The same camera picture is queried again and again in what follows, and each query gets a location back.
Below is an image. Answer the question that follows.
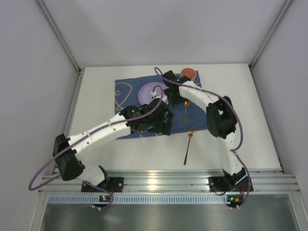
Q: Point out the perforated cable duct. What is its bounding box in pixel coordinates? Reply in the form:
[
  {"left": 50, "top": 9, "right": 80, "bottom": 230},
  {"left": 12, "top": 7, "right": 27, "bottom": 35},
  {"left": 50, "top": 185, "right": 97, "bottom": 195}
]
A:
[{"left": 48, "top": 194, "right": 241, "bottom": 205}]

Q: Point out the purple plastic plate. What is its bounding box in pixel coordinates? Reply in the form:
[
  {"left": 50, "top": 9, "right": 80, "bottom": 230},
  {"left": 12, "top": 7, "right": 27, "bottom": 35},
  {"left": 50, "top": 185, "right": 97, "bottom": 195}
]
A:
[{"left": 138, "top": 82, "right": 167, "bottom": 105}]

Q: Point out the aluminium mounting rail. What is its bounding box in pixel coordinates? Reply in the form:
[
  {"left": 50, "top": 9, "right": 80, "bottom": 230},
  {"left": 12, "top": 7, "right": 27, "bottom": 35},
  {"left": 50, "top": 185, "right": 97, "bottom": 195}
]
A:
[{"left": 38, "top": 168, "right": 300, "bottom": 194}]

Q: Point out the blue cloth placemat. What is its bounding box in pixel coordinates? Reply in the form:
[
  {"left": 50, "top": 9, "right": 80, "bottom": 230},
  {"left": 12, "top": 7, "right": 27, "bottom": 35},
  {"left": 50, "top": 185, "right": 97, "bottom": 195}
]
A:
[{"left": 115, "top": 75, "right": 207, "bottom": 134}]

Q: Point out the aluminium frame post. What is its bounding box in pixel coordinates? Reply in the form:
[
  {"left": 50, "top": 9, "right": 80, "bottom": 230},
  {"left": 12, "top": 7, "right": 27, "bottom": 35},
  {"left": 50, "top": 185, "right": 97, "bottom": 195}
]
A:
[
  {"left": 34, "top": 0, "right": 81, "bottom": 74},
  {"left": 248, "top": 0, "right": 294, "bottom": 71}
]

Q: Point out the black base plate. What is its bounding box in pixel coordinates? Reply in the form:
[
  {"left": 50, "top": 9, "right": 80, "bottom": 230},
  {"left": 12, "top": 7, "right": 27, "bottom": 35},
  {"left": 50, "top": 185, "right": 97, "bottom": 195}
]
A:
[
  {"left": 208, "top": 176, "right": 249, "bottom": 194},
  {"left": 81, "top": 177, "right": 124, "bottom": 193}
]

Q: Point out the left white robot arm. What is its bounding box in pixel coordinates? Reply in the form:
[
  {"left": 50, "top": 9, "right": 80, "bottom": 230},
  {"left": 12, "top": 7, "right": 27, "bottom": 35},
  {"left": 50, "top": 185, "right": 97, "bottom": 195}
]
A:
[{"left": 53, "top": 96, "right": 174, "bottom": 186}]

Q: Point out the copper fork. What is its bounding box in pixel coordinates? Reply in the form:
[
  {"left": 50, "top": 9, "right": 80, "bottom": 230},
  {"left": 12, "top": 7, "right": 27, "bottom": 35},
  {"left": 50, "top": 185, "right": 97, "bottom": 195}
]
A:
[{"left": 183, "top": 127, "right": 194, "bottom": 166}]

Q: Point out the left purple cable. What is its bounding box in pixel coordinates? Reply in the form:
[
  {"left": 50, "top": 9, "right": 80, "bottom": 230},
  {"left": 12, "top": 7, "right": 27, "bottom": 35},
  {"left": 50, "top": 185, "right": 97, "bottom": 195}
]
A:
[{"left": 28, "top": 84, "right": 167, "bottom": 210}]

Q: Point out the right aluminium frame post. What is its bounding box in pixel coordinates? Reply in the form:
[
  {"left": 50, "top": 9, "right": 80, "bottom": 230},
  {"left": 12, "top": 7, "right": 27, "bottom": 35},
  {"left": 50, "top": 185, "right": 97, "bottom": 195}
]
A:
[{"left": 248, "top": 0, "right": 294, "bottom": 71}]

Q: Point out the gold spoon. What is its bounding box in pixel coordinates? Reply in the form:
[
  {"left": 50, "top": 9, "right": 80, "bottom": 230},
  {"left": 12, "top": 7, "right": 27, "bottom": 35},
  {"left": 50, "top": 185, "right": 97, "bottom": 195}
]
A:
[{"left": 183, "top": 100, "right": 190, "bottom": 124}]

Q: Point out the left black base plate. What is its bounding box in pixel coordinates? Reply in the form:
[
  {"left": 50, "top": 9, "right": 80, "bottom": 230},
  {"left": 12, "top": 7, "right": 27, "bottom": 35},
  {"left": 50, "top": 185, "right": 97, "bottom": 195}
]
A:
[{"left": 81, "top": 177, "right": 124, "bottom": 193}]

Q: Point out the orange plastic cup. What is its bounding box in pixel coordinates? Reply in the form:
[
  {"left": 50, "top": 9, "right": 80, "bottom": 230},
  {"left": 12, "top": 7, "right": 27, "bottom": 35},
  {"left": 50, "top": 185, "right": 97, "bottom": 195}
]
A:
[{"left": 180, "top": 68, "right": 197, "bottom": 81}]

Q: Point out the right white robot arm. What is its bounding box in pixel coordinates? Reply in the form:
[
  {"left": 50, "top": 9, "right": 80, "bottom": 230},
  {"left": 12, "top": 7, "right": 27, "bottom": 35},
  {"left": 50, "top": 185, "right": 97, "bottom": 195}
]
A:
[{"left": 155, "top": 67, "right": 246, "bottom": 193}]

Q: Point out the purple cable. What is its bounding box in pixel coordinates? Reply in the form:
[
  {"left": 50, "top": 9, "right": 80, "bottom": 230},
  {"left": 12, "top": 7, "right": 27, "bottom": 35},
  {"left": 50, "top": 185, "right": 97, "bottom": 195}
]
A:
[
  {"left": 154, "top": 66, "right": 252, "bottom": 210},
  {"left": 28, "top": 84, "right": 167, "bottom": 210}
]

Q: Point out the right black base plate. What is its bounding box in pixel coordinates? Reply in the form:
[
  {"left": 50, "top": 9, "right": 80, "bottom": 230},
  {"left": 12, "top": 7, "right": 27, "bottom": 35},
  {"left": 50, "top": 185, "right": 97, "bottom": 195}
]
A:
[{"left": 208, "top": 176, "right": 249, "bottom": 194}]

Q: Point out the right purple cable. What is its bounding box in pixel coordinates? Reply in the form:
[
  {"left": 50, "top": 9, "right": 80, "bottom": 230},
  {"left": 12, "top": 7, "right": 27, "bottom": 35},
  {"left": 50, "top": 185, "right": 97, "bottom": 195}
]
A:
[{"left": 154, "top": 66, "right": 252, "bottom": 210}]

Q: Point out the left aluminium frame post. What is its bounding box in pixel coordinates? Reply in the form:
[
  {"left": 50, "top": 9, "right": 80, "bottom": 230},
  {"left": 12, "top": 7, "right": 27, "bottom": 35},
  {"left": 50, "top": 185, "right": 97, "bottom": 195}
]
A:
[{"left": 34, "top": 0, "right": 81, "bottom": 74}]

